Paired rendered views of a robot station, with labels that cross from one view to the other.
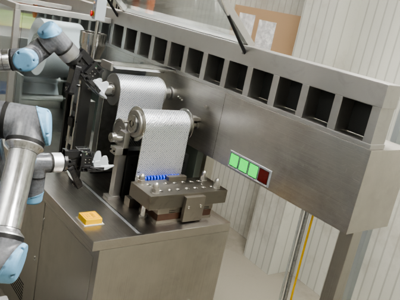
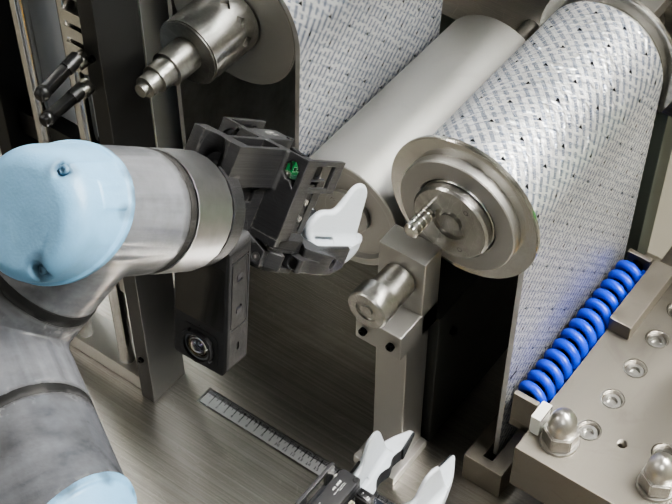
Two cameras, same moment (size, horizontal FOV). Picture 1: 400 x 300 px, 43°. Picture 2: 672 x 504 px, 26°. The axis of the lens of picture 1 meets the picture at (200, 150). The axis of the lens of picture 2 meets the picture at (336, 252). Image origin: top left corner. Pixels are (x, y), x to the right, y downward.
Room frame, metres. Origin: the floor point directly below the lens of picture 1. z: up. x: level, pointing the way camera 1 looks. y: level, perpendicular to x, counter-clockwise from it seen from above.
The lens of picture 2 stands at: (1.28, 0.59, 2.15)
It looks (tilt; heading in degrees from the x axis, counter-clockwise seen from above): 48 degrees down; 346
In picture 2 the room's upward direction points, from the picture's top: straight up
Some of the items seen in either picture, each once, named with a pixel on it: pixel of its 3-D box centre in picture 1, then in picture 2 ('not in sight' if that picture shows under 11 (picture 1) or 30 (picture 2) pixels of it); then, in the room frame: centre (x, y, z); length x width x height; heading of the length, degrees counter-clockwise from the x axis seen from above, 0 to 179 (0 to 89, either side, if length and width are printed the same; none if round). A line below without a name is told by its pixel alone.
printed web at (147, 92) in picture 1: (141, 134); (411, 144); (2.26, 0.28, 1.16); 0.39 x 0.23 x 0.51; 40
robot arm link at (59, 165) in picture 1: (56, 162); not in sight; (1.80, 0.52, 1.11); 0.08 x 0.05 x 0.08; 40
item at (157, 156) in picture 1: (162, 158); (576, 262); (2.11, 0.15, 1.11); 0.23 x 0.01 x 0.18; 130
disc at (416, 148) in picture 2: (136, 123); (463, 208); (2.08, 0.29, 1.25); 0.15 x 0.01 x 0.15; 40
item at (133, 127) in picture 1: (133, 123); (455, 217); (2.07, 0.30, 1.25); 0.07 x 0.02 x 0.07; 40
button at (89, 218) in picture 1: (90, 218); not in sight; (1.80, 0.36, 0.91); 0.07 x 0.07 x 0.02; 40
